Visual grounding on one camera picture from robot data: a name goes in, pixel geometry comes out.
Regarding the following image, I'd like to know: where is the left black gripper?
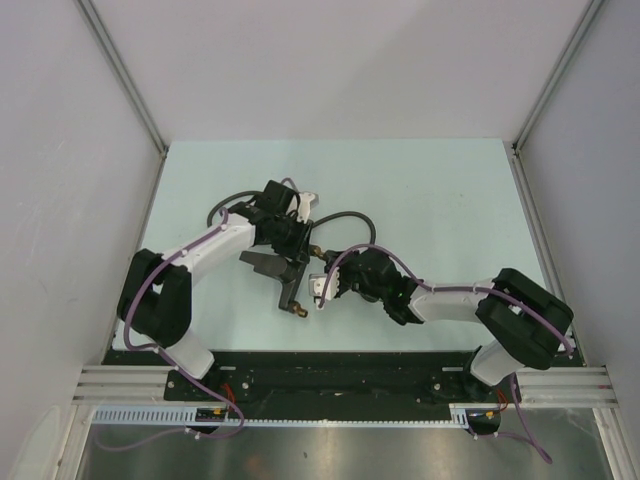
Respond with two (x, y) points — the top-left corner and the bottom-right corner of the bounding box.
(272, 212), (314, 263)

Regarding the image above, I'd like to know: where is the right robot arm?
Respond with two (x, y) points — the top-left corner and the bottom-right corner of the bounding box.
(309, 244), (575, 401)

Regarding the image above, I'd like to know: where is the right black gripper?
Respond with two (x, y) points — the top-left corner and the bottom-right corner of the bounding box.
(324, 249), (386, 302)

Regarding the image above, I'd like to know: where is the left aluminium corner post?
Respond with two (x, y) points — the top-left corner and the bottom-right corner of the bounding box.
(74, 0), (169, 160)

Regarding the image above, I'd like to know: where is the slotted cable duct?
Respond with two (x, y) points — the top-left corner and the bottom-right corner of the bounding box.
(92, 405), (502, 430)

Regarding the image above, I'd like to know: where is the dark grey flexible hose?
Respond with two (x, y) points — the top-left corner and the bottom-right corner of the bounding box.
(206, 189), (377, 259)

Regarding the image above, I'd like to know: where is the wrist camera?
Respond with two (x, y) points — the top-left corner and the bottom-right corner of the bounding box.
(308, 274), (338, 310)
(294, 191), (319, 223)

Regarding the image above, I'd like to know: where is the aluminium frame rail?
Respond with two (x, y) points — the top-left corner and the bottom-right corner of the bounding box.
(73, 365), (170, 405)

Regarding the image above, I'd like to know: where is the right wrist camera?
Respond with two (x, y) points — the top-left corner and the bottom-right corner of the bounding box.
(308, 274), (338, 310)

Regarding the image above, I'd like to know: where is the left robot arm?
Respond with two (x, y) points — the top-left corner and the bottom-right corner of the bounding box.
(117, 181), (319, 400)

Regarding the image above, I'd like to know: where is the right aluminium corner post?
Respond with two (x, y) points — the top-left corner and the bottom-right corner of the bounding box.
(510, 0), (609, 156)

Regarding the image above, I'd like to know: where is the aluminium corner post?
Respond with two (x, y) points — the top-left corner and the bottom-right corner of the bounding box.
(74, 0), (169, 160)
(510, 0), (609, 156)

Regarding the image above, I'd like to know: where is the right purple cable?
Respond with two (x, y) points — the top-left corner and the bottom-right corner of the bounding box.
(319, 243), (576, 464)

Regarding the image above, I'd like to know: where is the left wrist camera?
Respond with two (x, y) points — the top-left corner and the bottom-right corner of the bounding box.
(294, 191), (319, 223)

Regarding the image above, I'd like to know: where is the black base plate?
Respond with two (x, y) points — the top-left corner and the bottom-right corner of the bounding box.
(102, 349), (584, 421)

